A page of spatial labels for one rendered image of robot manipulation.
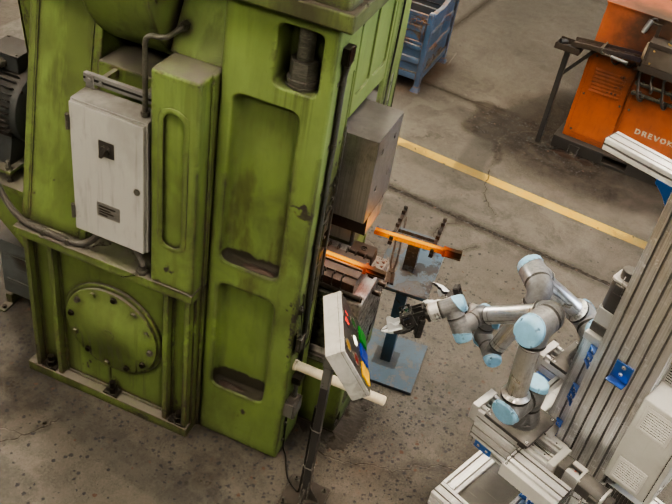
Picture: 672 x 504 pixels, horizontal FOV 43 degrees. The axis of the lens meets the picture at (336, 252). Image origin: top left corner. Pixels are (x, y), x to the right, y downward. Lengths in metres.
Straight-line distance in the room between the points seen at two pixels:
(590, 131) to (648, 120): 0.46
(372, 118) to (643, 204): 3.80
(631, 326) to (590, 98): 3.95
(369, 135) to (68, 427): 2.15
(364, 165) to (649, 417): 1.45
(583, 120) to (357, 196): 3.95
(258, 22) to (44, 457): 2.38
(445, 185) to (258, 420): 2.85
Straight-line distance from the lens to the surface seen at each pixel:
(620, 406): 3.57
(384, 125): 3.46
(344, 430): 4.53
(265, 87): 3.13
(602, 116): 7.16
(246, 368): 4.09
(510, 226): 6.19
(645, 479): 3.65
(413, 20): 7.36
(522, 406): 3.45
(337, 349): 3.24
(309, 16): 2.89
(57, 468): 4.36
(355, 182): 3.46
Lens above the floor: 3.49
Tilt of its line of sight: 39 degrees down
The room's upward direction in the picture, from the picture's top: 10 degrees clockwise
